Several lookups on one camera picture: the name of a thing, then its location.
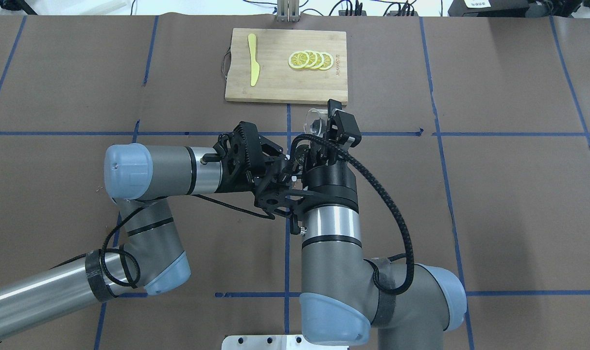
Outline lemon slice three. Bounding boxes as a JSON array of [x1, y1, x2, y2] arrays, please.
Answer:
[[311, 52, 325, 70]]

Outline camera cable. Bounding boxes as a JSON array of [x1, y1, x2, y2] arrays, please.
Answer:
[[99, 193, 276, 287], [290, 134, 416, 296]]

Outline wooden cutting board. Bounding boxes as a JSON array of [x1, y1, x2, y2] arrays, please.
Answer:
[[225, 28, 348, 105]]

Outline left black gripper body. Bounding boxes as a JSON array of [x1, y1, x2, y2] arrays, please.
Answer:
[[221, 137, 286, 193]]

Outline clear glass shaker cup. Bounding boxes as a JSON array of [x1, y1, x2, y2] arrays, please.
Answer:
[[303, 108, 329, 137]]

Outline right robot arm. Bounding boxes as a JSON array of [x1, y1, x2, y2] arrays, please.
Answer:
[[254, 99, 468, 350]]

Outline left camera cable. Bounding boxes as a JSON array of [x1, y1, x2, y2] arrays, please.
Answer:
[[99, 193, 276, 287]]

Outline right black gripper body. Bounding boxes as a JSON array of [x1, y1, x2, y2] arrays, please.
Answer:
[[254, 143, 359, 219]]

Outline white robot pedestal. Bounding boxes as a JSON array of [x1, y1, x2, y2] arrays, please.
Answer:
[[221, 334, 349, 350]]

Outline lemon slice one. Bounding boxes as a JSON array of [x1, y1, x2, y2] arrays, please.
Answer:
[[288, 51, 310, 70]]

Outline lemon slice four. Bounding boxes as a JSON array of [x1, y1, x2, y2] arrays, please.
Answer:
[[319, 52, 334, 71]]

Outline steel measuring jigger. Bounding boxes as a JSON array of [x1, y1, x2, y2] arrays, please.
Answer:
[[290, 144, 310, 173]]

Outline black box on table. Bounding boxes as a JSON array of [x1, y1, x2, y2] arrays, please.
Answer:
[[448, 0, 530, 18]]

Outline right camera cable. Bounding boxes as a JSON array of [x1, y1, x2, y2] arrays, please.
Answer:
[[290, 134, 416, 296]]

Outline aluminium frame post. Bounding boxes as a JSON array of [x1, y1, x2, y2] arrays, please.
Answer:
[[275, 0, 301, 23]]

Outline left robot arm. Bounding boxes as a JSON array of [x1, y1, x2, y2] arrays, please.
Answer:
[[0, 133, 295, 343]]

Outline yellow plastic knife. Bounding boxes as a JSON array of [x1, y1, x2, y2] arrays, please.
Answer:
[[247, 33, 261, 87]]

